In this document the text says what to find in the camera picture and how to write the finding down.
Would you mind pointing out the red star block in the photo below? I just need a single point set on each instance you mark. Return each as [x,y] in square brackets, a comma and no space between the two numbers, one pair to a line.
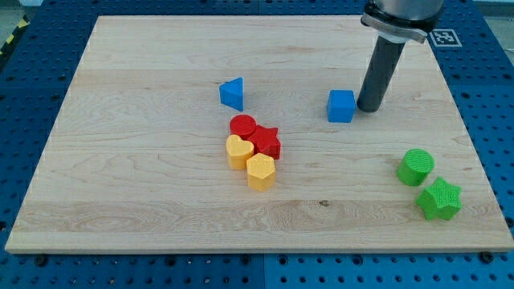
[266,141]

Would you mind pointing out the white fiducial marker tag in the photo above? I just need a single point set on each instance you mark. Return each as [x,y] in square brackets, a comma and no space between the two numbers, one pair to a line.
[445,38]

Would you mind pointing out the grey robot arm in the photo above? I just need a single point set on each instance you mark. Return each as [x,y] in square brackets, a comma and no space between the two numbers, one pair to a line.
[401,21]

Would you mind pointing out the green cylinder block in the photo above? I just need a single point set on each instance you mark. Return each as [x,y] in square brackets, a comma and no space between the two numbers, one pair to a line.
[415,166]

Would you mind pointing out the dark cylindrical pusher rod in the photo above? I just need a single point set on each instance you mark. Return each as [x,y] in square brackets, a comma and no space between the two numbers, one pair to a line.
[379,73]

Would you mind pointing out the red cylinder block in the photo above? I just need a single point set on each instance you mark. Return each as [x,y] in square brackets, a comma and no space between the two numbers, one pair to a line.
[242,125]

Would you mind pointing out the yellow heart block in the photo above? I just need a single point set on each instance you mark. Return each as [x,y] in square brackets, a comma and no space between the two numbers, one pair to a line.
[238,151]

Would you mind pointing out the green star block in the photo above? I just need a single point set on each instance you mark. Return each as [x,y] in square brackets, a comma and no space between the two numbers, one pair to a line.
[441,200]

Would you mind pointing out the blue cube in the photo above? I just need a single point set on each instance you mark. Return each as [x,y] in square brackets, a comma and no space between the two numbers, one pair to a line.
[341,106]

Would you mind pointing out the blue triangle block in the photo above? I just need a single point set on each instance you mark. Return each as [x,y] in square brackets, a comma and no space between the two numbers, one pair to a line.
[231,94]

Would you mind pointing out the wooden board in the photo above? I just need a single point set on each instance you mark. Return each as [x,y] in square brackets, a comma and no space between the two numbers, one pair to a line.
[136,161]

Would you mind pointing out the yellow hexagon block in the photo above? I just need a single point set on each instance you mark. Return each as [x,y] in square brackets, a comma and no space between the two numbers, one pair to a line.
[261,172]

